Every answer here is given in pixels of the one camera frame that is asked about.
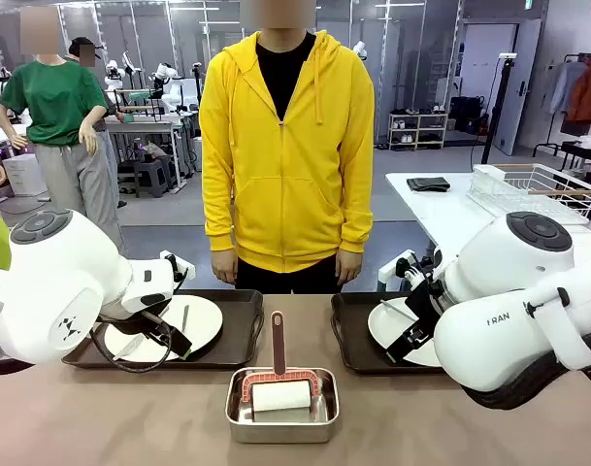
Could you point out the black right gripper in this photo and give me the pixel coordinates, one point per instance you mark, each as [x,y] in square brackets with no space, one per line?
[427,306]

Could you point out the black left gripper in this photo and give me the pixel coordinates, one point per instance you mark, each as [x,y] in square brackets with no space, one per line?
[155,322]

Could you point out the white round plate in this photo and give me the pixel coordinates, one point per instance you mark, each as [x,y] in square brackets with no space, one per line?
[203,320]
[382,330]

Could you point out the thin silver metal utensil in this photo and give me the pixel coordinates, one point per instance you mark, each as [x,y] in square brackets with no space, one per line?
[397,309]

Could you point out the silver metal knife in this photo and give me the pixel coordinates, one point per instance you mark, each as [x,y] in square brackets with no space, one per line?
[127,348]

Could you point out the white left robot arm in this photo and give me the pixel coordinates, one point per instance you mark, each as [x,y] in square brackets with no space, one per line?
[57,272]

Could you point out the person's left forearm yellow sleeve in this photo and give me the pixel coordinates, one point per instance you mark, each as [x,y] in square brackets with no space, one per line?
[357,218]

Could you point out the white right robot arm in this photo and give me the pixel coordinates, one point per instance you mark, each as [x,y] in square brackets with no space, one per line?
[494,330]

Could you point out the person's right forearm yellow sleeve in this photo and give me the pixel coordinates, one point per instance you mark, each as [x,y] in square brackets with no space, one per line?
[218,218]

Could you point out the person's right hand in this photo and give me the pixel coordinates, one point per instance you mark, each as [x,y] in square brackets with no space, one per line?
[224,268]

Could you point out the person's left hand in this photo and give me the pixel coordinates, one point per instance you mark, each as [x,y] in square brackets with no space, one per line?
[348,268]

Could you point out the pink brown lint roller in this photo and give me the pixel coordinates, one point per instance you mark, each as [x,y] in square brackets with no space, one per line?
[278,340]

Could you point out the rectangular stainless steel tin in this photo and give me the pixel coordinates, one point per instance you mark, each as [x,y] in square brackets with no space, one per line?
[280,432]

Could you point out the white side table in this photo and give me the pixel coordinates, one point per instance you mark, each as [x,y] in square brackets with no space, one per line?
[436,209]

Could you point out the grey plastic stool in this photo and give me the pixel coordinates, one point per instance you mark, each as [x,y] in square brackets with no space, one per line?
[154,175]

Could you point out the person in yellow hoodie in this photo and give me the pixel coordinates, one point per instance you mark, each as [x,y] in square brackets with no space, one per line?
[285,194]

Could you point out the white shoe rack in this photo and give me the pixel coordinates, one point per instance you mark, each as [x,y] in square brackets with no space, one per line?
[417,128]

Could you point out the background workbench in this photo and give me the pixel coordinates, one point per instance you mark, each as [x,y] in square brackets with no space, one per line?
[140,127]

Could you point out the white storage box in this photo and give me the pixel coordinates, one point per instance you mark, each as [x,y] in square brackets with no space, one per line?
[25,175]

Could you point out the black bags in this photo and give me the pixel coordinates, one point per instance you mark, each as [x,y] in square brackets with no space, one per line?
[465,114]

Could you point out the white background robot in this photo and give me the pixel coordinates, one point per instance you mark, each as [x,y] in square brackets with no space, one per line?
[171,97]

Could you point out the black tripod stand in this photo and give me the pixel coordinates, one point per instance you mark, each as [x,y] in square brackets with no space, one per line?
[499,107]

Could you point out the mannequin in green t-shirt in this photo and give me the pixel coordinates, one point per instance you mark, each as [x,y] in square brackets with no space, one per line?
[57,107]

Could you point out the white door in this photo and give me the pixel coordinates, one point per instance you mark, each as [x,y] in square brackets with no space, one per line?
[525,73]

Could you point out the grey blue shirt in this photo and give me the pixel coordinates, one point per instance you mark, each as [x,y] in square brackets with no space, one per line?
[564,87]

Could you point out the orange jacket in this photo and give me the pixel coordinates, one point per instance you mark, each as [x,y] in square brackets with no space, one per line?
[588,92]

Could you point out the man with black cap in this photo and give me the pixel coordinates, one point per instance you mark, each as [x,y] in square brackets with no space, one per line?
[81,46]

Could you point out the black clothes rack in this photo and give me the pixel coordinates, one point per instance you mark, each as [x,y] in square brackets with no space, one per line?
[571,56]

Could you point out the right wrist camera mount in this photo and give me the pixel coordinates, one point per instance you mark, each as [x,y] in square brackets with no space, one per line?
[409,272]

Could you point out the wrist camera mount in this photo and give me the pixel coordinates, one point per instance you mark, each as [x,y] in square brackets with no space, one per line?
[409,272]
[171,257]

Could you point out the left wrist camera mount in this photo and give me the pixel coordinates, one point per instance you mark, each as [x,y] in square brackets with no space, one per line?
[171,257]

